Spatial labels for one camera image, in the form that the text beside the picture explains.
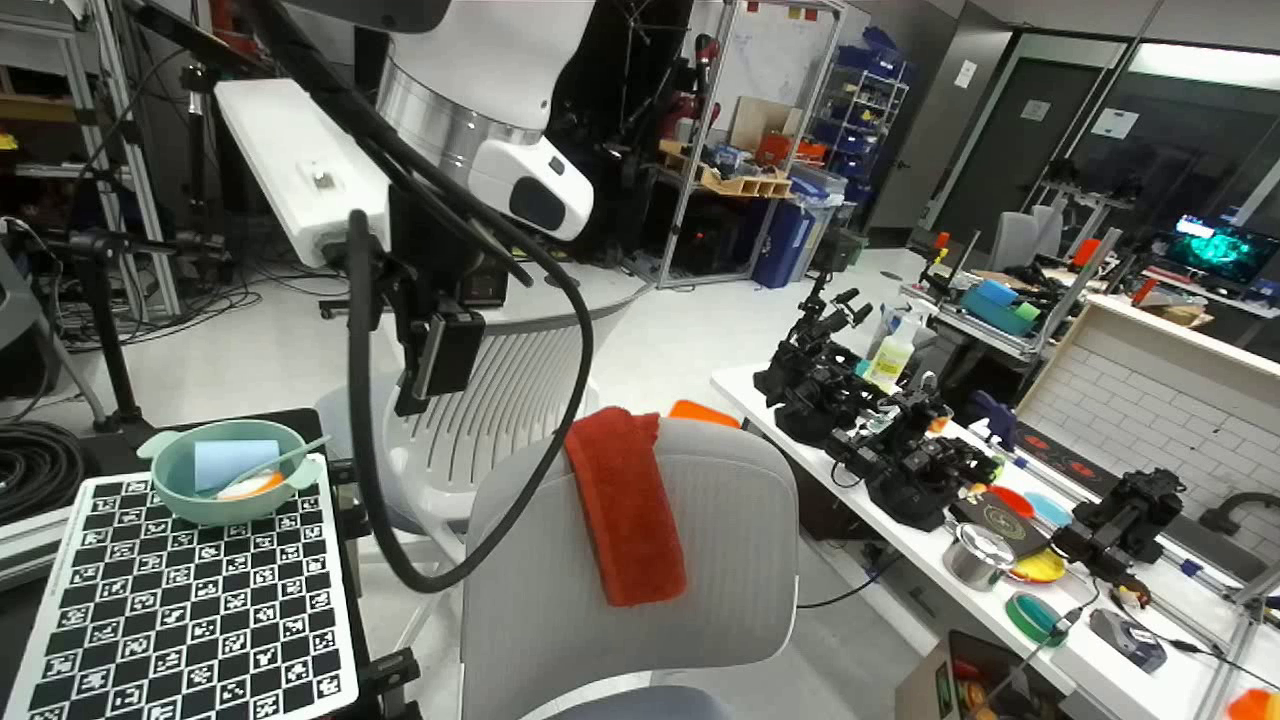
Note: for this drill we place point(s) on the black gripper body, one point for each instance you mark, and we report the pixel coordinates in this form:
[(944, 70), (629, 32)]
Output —
[(439, 292)]

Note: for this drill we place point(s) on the red terry towel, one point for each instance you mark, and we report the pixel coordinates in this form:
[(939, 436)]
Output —
[(626, 504)]

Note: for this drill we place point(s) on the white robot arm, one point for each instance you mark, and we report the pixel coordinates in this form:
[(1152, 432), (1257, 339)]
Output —
[(456, 133)]

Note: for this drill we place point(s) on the grey mesh chair right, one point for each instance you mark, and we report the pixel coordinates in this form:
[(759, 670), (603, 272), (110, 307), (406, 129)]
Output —
[(539, 634)]

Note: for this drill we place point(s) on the teal bowl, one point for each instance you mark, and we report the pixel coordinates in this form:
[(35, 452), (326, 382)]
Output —
[(230, 468)]

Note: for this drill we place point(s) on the blue storage bin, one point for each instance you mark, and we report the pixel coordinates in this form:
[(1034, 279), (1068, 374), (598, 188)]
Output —
[(795, 239)]

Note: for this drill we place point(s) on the metal cup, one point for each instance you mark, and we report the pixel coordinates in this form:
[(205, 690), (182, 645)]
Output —
[(977, 558)]

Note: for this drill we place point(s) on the teal round lid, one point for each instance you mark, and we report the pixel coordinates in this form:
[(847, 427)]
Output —
[(1039, 620)]

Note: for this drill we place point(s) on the white brick panel box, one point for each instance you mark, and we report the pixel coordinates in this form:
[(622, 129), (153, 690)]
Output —
[(1132, 388)]

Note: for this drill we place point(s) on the black clamp device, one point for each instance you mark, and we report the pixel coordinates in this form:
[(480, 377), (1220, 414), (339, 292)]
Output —
[(1126, 520)]

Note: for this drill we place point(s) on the black camera rig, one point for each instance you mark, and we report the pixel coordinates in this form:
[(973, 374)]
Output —
[(809, 377)]

